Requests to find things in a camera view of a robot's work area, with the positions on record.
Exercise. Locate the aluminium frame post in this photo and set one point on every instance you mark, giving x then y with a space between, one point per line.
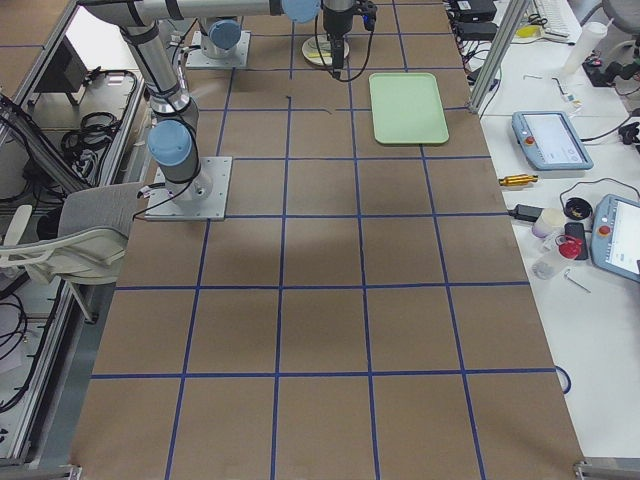
507 27

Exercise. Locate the black power adapter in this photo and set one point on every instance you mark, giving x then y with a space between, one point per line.
525 213

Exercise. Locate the teach pendant tablet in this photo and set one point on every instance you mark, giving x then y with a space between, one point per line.
549 141
615 236

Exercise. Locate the near teach pendant tablet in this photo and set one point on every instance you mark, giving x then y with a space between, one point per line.
615 236

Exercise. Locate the white round plate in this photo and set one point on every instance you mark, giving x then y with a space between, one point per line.
317 51

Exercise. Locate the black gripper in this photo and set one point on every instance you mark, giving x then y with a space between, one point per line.
335 19

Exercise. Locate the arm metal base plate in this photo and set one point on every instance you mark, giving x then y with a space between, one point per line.
205 198
204 55

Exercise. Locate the gold metal cylinder tool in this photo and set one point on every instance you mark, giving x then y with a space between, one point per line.
517 180

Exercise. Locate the white plastic cup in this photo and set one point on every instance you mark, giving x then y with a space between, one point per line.
549 221

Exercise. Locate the grey white office chair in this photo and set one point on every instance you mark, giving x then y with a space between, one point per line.
91 240

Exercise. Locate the far teach pendant tablet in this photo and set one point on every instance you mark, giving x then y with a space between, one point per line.
549 141

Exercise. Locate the mint green serving tray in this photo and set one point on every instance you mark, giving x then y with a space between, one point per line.
407 109

